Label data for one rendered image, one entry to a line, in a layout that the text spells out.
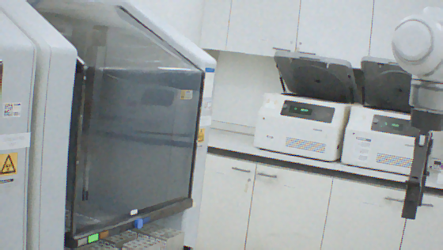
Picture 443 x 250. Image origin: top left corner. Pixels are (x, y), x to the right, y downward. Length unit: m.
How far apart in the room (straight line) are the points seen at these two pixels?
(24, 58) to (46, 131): 0.18
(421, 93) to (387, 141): 2.29
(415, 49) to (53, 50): 0.74
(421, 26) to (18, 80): 0.77
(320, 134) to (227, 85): 1.15
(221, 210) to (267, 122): 0.67
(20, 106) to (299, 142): 2.58
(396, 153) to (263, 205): 0.93
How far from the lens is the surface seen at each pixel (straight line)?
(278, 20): 3.90
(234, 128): 4.36
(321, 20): 3.81
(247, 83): 4.32
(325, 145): 3.49
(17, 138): 1.17
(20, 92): 1.16
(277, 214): 3.65
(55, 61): 1.23
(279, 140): 3.58
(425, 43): 0.93
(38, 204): 1.26
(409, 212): 1.12
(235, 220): 3.77
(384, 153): 3.42
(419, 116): 1.14
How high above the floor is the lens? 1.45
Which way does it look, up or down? 7 degrees down
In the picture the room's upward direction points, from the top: 7 degrees clockwise
